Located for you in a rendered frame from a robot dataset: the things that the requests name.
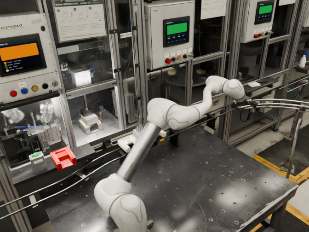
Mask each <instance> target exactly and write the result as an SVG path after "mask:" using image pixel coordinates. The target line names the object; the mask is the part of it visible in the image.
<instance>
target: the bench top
mask: <svg viewBox="0 0 309 232"><path fill-rule="evenodd" d="M169 140H170V138H168V139H166V140H164V141H161V142H159V143H158V145H157V146H155V147H152V148H150V150H149V151H148V153H147V155H146V157H145V158H144V160H143V162H142V163H141V165H140V167H139V168H138V170H137V172H136V173H135V175H134V177H133V178H132V180H131V185H132V188H131V192H130V194H133V195H136V196H138V197H139V198H140V199H141V200H142V202H143V203H144V206H145V209H146V215H147V221H149V220H152V221H153V223H154V224H153V225H152V226H151V227H150V228H149V230H150V232H243V231H245V230H246V229H247V228H248V227H250V226H251V225H252V224H253V223H255V222H256V221H257V220H259V219H260V218H261V217H263V216H264V215H265V214H266V213H268V212H269V211H270V210H271V209H273V208H274V207H275V206H277V205H278V204H279V203H281V202H282V201H283V200H284V199H286V198H287V197H288V196H290V195H291V194H292V193H294V192H295V191H296V190H297V188H298V187H299V185H297V184H296V183H294V182H292V181H291V180H289V179H287V178H286V177H284V176H282V175H281V174H279V173H277V172H275V171H274V170H272V169H270V168H269V167H267V166H265V165H263V164H262V163H260V162H259V161H257V160H255V159H254V158H252V157H250V156H248V155H247V154H245V153H243V152H242V151H240V150H238V149H236V148H235V147H233V146H232V145H230V144H228V143H226V142H225V141H223V140H221V139H220V138H218V137H217V136H215V135H213V134H211V133H210V132H208V131H206V130H205V129H203V128H201V127H199V126H196V127H194V128H191V129H189V130H187V131H184V132H182V133H179V136H178V145H179V147H176V146H175V145H173V144H172V143H171V142H169ZM228 148H230V149H228ZM119 161H120V160H116V161H114V162H112V163H110V164H108V165H106V166H105V167H103V168H101V169H100V170H98V171H97V172H95V173H94V174H92V175H91V176H89V177H88V178H89V179H88V180H86V181H85V180H83V181H81V182H80V183H78V184H77V185H75V186H73V187H72V188H70V189H68V190H66V191H65V192H63V193H61V194H59V195H56V196H54V197H52V198H50V199H47V200H45V201H43V205H44V207H45V209H46V212H47V214H48V217H49V219H50V222H51V224H52V227H53V229H54V231H55V232H114V230H115V229H117V228H118V226H117V225H116V223H115V222H114V220H113V219H112V217H111V216H109V215H108V214H107V213H106V212H105V211H104V210H103V209H102V208H101V207H100V206H99V204H98V203H97V201H96V199H95V196H94V189H95V186H96V185H97V183H98V182H99V181H101V180H103V179H106V178H108V177H109V176H110V175H111V174H114V173H117V171H118V170H119V168H120V166H121V165H120V164H119ZM220 164H222V165H220ZM252 173H254V175H252ZM200 175H201V177H200ZM81 179H82V178H81V177H79V176H78V175H77V174H75V175H72V176H70V177H69V178H67V179H65V180H64V181H62V182H60V183H58V184H56V185H54V186H51V187H49V188H47V189H44V190H42V191H40V192H38V193H39V195H40V198H41V200H42V199H44V198H47V197H49V196H51V195H53V194H56V193H58V192H60V191H62V190H64V189H66V188H68V187H69V186H71V185H73V184H74V183H76V182H78V181H79V180H81Z"/></svg>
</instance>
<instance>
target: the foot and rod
mask: <svg viewBox="0 0 309 232"><path fill-rule="evenodd" d="M83 99H84V104H85V108H83V109H80V111H81V114H82V116H84V117H86V116H89V115H93V114H94V111H93V108H92V107H90V106H89V107H87V101H86V95H83Z"/></svg>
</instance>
